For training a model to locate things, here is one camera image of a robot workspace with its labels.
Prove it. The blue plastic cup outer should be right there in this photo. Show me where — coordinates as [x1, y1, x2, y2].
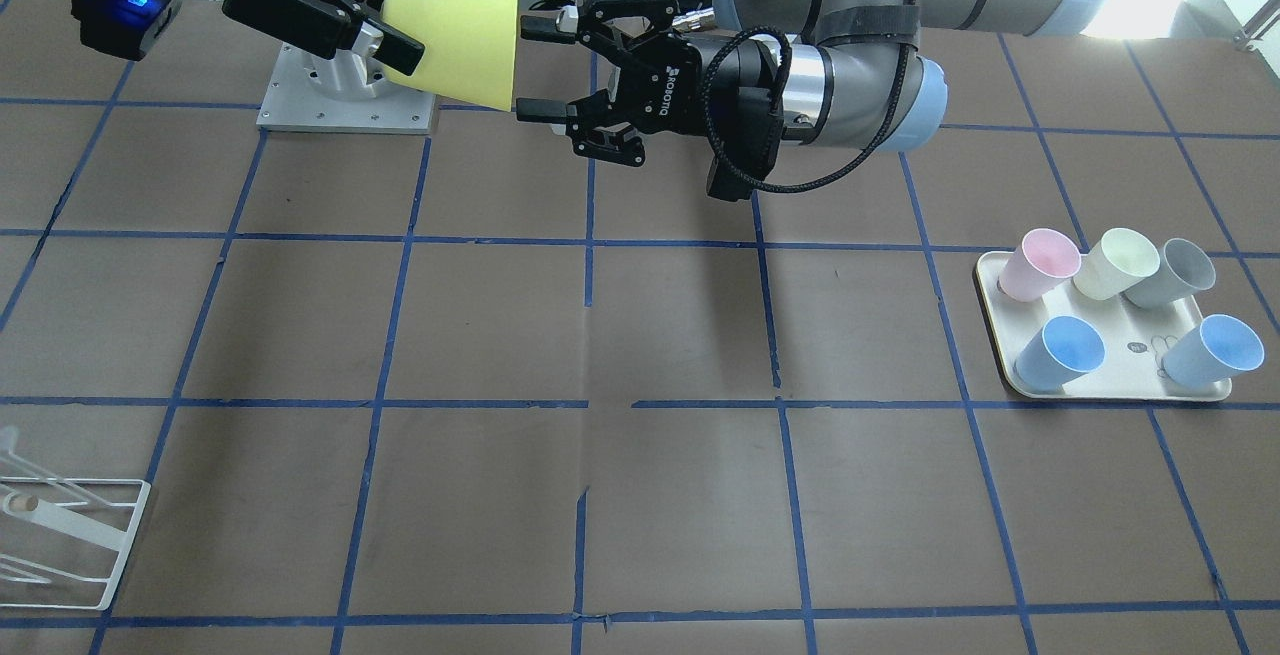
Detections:
[1162, 313, 1266, 389]

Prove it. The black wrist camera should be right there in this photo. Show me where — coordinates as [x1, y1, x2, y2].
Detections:
[698, 27, 791, 201]
[70, 0, 180, 61]

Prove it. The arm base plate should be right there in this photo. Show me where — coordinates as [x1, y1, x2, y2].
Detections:
[256, 43, 438, 136]

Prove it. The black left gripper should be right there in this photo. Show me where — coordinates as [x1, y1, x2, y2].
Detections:
[515, 0, 721, 168]

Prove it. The cream plastic tray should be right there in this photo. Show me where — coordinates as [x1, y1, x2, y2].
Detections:
[974, 251, 1233, 403]

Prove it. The grey plastic cup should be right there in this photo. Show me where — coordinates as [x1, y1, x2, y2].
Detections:
[1123, 239, 1217, 310]

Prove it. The blue plastic cup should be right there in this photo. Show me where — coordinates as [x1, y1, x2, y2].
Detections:
[1162, 313, 1266, 389]
[1014, 316, 1106, 391]

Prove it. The blue plastic cup near centre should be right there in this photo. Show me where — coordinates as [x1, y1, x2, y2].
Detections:
[1014, 316, 1106, 391]

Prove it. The cream plastic cup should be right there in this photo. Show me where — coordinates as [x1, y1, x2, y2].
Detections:
[1071, 226, 1161, 301]

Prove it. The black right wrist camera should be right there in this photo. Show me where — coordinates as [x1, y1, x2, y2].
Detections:
[70, 0, 180, 61]

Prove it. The pink plastic cup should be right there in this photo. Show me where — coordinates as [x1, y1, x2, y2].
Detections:
[997, 228, 1082, 301]

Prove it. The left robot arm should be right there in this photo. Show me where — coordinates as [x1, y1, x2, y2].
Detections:
[515, 0, 1106, 180]

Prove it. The white wire cup rack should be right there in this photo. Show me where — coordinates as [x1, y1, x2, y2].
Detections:
[1, 426, 151, 617]

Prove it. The yellow plastic cup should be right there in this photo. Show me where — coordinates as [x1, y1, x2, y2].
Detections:
[381, 0, 518, 111]

